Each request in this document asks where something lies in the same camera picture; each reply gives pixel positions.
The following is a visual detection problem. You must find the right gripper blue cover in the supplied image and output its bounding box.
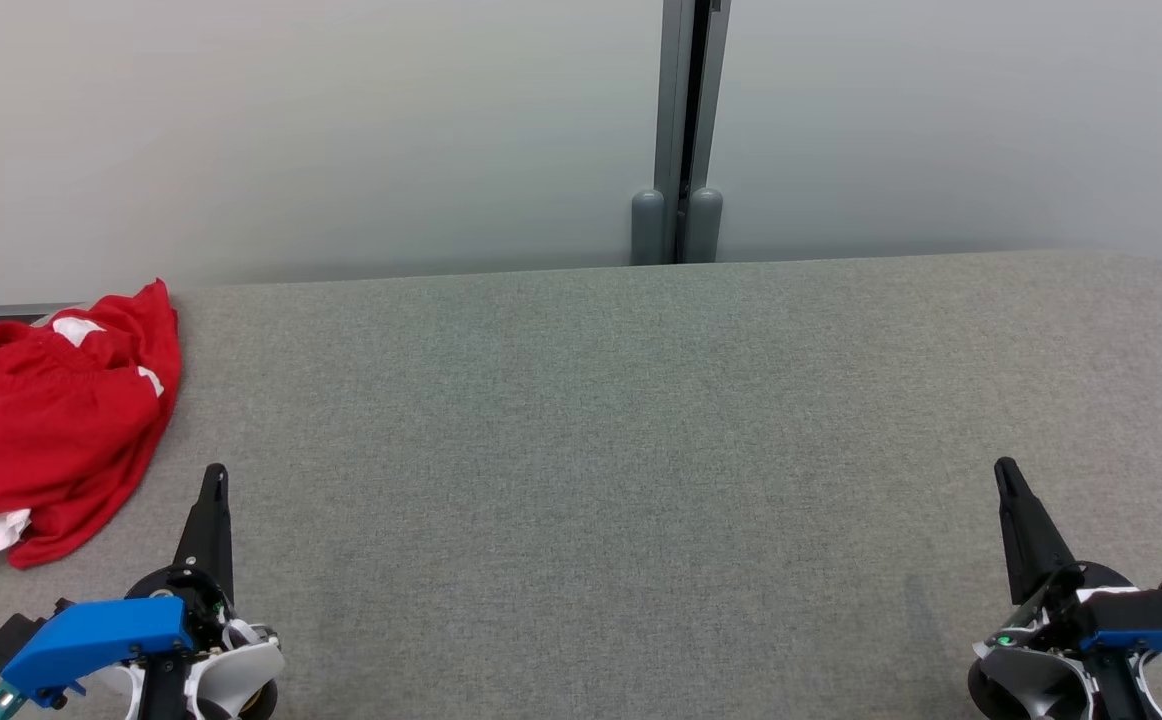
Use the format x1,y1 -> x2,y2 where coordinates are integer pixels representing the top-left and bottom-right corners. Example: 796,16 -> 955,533
993,458 -> 1162,681

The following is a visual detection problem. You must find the grey cylindrical post foot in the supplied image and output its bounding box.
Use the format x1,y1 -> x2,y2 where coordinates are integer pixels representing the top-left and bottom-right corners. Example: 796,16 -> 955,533
631,190 -> 665,266
686,188 -> 724,264

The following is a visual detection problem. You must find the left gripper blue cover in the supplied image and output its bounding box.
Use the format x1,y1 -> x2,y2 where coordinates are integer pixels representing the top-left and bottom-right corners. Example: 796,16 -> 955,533
1,463 -> 242,706

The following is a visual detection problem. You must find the grey partition post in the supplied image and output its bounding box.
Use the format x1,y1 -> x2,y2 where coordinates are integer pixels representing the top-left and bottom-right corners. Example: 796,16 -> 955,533
653,0 -> 732,266

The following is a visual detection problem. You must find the red jersey number 23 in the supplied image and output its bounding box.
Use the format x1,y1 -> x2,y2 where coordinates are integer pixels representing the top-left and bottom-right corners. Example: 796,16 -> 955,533
0,365 -> 182,601

